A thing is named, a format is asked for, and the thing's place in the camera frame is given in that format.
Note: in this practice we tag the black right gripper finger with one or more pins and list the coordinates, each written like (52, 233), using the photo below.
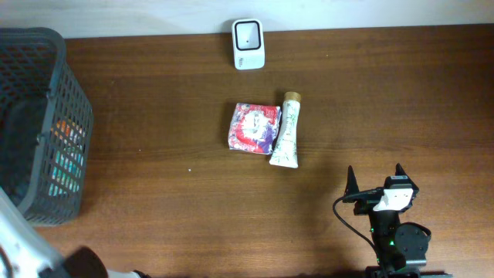
(401, 179)
(352, 186)

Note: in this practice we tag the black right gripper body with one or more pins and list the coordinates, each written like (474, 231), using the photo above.
(365, 203)

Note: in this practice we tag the white tube with cork cap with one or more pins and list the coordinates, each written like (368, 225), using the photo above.
(285, 152)

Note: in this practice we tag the red purple floral tissue pack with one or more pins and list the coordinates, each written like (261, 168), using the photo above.
(254, 128)

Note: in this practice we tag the mint toilet tissue wipes pack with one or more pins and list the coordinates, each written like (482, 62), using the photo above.
(66, 174)

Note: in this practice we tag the orange tissue pack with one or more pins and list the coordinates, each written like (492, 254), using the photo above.
(72, 136)

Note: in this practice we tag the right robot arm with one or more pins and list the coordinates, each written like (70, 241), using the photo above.
(400, 247)

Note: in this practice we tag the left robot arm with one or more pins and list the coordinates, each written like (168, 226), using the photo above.
(24, 253)

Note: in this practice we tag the white barcode scanner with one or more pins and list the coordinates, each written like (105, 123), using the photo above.
(248, 44)

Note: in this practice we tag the grey plastic mesh basket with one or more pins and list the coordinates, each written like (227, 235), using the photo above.
(38, 88)

